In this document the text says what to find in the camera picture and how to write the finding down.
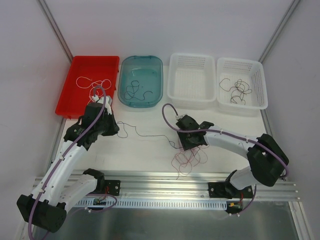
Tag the white perforated basket left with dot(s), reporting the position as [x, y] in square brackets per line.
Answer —
[191, 82]

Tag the red plastic tray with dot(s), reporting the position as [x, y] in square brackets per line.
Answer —
[85, 73]

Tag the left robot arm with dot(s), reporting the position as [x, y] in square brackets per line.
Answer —
[49, 202]

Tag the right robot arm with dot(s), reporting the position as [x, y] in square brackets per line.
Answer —
[267, 161]

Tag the white perforated basket right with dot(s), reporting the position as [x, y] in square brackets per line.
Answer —
[241, 86]

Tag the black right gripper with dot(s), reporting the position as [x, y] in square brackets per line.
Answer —
[188, 143]

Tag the left aluminium frame post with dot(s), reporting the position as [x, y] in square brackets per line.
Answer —
[55, 28]

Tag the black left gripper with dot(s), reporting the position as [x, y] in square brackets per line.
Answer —
[110, 125]

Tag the teal transparent plastic bin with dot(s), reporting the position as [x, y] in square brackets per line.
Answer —
[141, 81]

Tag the white slotted cable duct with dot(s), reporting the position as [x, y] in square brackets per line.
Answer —
[135, 203]

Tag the right aluminium frame post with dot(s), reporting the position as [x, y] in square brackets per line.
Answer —
[279, 29]

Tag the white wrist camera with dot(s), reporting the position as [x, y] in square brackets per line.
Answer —
[105, 100]
[178, 117]

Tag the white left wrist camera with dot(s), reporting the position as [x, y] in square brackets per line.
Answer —
[105, 100]

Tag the aluminium frame post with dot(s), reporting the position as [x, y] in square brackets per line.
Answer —
[55, 28]
[279, 29]

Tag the white perforated basket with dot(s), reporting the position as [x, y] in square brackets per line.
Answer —
[191, 82]
[241, 86]

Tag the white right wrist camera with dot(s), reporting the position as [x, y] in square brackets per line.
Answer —
[178, 117]

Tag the aluminium mounting rail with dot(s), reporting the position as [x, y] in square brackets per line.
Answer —
[167, 185]

